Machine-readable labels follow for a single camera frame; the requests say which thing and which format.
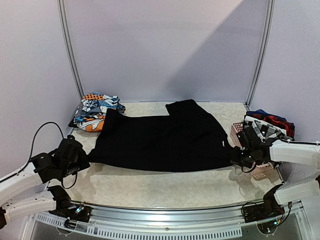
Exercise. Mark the blue plaid garment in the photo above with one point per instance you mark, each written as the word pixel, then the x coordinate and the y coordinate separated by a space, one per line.
pixel 262 112

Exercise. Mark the black white checked shirt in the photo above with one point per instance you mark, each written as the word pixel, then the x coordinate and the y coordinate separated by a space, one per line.
pixel 264 129

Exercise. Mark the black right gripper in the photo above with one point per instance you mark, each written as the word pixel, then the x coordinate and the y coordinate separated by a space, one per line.
pixel 236 156

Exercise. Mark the pink plastic laundry basket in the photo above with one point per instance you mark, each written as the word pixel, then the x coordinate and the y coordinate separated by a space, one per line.
pixel 263 171

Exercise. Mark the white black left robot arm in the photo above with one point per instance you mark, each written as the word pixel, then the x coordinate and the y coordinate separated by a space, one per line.
pixel 39 170

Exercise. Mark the front aluminium rail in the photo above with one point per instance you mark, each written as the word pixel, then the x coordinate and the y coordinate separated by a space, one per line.
pixel 239 222

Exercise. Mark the right aluminium frame post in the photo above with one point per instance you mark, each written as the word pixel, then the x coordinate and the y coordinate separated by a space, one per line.
pixel 261 54

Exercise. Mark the red black plaid shirt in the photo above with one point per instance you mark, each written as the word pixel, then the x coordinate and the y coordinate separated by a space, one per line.
pixel 283 124

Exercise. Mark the colourful patterned folded shorts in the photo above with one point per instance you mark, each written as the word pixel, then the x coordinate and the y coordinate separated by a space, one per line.
pixel 91 112

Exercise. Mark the aluminium frame post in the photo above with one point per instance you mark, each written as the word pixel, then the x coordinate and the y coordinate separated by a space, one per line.
pixel 69 47
pixel 261 54

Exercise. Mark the left aluminium frame post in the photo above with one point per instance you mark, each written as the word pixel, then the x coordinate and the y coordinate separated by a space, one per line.
pixel 69 47

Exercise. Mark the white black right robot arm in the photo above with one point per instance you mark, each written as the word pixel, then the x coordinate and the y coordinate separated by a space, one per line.
pixel 295 152

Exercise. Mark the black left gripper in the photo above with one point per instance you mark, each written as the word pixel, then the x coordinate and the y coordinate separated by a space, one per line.
pixel 84 163

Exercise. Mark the black t-shirt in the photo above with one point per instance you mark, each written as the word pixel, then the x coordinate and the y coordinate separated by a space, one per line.
pixel 188 139

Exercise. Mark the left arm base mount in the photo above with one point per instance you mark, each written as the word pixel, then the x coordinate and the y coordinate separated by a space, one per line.
pixel 65 208

